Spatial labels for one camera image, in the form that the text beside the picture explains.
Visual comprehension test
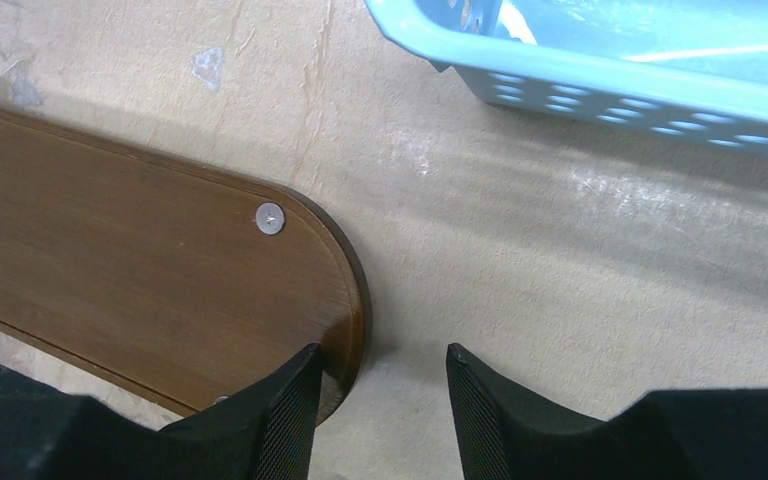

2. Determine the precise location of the light blue plastic basket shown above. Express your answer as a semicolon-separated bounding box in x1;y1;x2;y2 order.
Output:
367;0;768;157

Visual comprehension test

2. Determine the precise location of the brown wooden oval tray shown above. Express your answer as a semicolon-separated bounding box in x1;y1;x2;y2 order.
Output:
0;107;373;419

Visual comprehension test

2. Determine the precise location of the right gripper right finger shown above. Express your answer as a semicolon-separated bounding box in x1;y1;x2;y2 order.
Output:
446;343;768;479

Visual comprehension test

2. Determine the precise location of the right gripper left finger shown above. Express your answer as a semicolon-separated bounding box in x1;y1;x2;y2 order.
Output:
0;344;323;479

